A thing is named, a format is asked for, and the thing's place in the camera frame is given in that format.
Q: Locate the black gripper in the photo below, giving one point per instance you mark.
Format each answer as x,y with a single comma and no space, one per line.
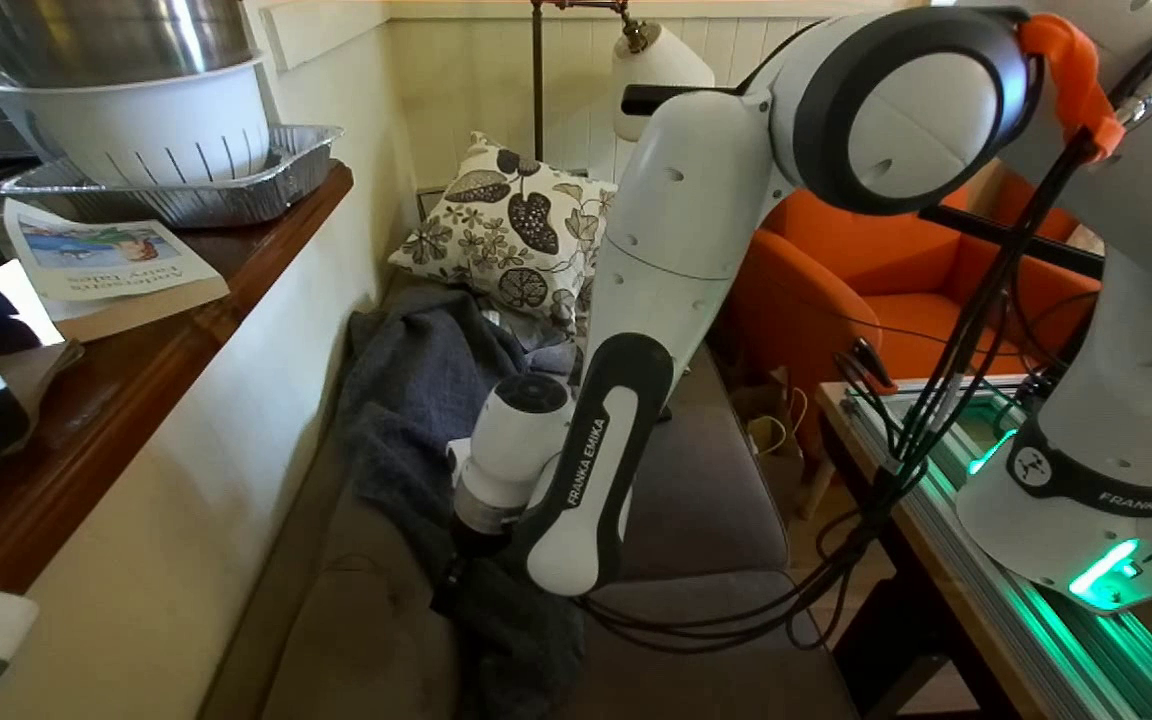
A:
461,567

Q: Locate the dark blue grey blanket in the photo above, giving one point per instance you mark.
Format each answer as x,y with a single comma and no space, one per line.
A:
400,401

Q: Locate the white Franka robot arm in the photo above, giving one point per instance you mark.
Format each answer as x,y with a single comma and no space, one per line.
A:
699,225

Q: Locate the light grey cloth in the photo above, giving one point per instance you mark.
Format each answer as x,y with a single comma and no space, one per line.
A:
539,342

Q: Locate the brown fabric sofa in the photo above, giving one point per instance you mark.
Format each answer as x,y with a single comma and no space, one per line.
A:
699,504

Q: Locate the brown paper bag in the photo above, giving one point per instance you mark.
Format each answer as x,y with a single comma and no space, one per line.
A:
779,444

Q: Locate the large leaf print pillow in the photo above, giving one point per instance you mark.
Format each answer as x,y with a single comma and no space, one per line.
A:
510,234

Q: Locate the wooden counter ledge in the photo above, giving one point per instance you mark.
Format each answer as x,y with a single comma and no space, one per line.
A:
110,413

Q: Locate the aluminium foil tray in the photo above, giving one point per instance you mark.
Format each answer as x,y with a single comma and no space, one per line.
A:
249,187

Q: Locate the paperback book with picture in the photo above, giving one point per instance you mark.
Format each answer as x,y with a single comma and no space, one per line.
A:
110,264

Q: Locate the orange armchair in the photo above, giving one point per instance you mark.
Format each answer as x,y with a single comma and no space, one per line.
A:
1030,221
870,293

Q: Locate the table with aluminium rails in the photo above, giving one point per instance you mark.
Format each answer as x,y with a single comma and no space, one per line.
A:
976,585

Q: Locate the floor lamp with white shade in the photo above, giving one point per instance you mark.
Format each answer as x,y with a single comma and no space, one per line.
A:
650,61

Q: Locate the white plastic colander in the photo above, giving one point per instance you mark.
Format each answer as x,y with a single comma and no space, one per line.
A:
151,127

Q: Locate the steel mixing bowl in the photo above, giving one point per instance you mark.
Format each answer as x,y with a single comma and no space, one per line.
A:
110,39

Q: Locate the black bar camera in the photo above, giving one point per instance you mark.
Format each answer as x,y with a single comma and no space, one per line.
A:
650,103

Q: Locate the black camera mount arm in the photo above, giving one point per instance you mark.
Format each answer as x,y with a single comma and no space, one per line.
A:
1030,238

